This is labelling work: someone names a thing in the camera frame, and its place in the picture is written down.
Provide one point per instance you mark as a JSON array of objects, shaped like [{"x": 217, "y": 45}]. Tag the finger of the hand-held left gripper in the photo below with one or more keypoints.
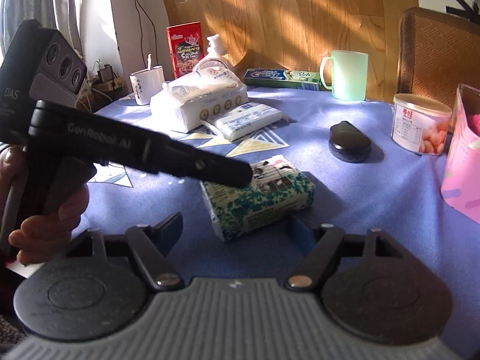
[{"x": 210, "y": 168}]

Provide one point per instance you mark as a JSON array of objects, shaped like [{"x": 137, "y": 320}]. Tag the large white tissue pack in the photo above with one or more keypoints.
[{"x": 195, "y": 99}]

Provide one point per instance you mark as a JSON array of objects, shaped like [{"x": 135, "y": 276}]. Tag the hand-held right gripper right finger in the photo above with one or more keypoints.
[{"x": 300, "y": 237}]

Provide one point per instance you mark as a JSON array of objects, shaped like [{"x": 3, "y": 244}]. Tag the black charger plug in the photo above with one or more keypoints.
[{"x": 105, "y": 73}]

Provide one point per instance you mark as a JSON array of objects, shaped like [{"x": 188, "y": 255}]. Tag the red snack box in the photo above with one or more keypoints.
[{"x": 185, "y": 50}]

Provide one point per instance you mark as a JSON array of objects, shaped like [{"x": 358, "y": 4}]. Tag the small white tissue pack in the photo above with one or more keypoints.
[{"x": 243, "y": 118}]

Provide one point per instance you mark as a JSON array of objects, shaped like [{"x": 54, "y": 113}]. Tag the green printed tissue pack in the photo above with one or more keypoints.
[{"x": 262, "y": 198}]

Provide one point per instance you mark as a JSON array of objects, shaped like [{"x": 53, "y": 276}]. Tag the white can with pink label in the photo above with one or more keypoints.
[{"x": 420, "y": 127}]

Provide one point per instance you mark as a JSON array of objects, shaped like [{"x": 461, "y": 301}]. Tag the white paper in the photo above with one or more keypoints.
[{"x": 26, "y": 269}]

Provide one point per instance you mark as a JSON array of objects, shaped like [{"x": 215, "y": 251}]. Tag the person's left hand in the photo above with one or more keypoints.
[{"x": 56, "y": 232}]

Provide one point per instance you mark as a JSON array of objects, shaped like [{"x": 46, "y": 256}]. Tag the blue green toothpaste box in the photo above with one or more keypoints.
[{"x": 281, "y": 78}]

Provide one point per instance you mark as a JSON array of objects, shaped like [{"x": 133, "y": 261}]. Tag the blue tablecloth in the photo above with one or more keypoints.
[{"x": 375, "y": 202}]

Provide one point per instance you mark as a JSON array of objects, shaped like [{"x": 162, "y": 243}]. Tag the white toothbrush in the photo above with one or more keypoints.
[{"x": 150, "y": 62}]

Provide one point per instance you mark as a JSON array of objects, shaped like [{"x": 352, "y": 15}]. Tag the grey curtain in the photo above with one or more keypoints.
[{"x": 48, "y": 0}]

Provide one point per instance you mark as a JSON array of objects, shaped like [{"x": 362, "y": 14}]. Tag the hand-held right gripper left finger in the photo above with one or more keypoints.
[{"x": 172, "y": 229}]

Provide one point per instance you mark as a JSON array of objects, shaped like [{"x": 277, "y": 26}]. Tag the knotted white plastic bag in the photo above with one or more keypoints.
[{"x": 215, "y": 50}]

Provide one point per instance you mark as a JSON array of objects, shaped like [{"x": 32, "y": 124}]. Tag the black round container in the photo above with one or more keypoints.
[{"x": 350, "y": 144}]

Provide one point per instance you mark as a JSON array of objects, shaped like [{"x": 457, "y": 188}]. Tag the white printed cup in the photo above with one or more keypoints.
[{"x": 144, "y": 86}]

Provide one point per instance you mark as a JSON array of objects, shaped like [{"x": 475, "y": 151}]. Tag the wooden panel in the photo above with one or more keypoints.
[{"x": 300, "y": 11}]

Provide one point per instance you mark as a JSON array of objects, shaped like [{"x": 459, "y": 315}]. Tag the pale green mug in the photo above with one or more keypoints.
[{"x": 348, "y": 75}]

